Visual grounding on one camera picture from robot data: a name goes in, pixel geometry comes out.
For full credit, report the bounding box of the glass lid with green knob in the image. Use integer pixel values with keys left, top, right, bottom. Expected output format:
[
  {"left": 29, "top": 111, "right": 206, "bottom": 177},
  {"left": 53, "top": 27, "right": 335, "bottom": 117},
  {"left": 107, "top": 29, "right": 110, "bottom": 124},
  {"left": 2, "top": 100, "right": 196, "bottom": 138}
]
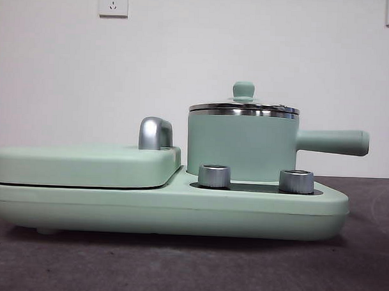
[{"left": 188, "top": 79, "right": 302, "bottom": 117}]

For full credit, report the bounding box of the silver control knob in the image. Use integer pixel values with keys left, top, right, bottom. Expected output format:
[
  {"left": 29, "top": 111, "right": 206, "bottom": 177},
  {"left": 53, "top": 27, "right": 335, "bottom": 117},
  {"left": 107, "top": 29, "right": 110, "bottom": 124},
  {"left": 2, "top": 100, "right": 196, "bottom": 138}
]
[
  {"left": 278, "top": 168, "right": 315, "bottom": 193},
  {"left": 197, "top": 163, "right": 232, "bottom": 189}
]

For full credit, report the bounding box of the mint green breakfast machine base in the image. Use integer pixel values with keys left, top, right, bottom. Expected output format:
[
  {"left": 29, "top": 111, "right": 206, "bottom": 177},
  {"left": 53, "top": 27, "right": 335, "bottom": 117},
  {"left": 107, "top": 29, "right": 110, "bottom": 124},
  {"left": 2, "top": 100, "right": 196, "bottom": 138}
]
[{"left": 0, "top": 158, "right": 351, "bottom": 246}]

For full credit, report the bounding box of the mint green handled pot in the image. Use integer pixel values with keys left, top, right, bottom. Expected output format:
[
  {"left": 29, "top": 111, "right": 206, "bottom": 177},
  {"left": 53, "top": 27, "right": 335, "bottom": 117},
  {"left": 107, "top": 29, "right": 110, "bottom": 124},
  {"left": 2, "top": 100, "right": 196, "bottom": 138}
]
[{"left": 185, "top": 104, "right": 372, "bottom": 188}]

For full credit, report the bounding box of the silver griddle cover handle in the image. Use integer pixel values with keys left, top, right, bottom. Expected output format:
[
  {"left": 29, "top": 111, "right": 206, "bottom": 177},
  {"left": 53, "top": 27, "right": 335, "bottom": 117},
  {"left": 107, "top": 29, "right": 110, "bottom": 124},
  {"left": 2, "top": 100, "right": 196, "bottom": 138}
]
[{"left": 137, "top": 116, "right": 175, "bottom": 151}]

